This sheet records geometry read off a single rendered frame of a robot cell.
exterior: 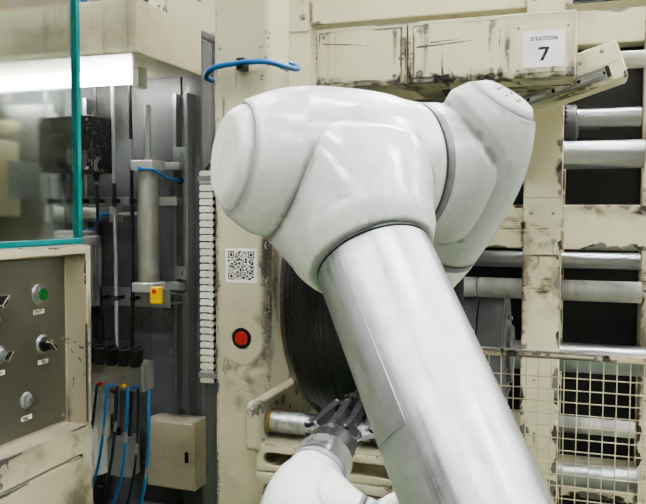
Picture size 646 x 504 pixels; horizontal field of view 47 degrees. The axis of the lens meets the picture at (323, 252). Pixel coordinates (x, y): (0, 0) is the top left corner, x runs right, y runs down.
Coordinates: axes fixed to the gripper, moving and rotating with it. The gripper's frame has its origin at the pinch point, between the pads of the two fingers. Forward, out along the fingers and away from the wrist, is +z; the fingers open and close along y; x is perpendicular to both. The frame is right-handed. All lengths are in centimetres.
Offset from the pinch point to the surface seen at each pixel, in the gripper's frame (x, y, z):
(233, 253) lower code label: -19.5, 34.0, 23.8
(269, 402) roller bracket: 9.2, 23.5, 11.3
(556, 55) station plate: -55, -32, 59
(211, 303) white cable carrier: -8.3, 40.0, 22.2
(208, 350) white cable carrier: 2.0, 40.9, 19.6
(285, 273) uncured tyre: -20.8, 15.3, 7.2
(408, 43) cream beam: -60, 1, 61
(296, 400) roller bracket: 16.3, 23.5, 26.0
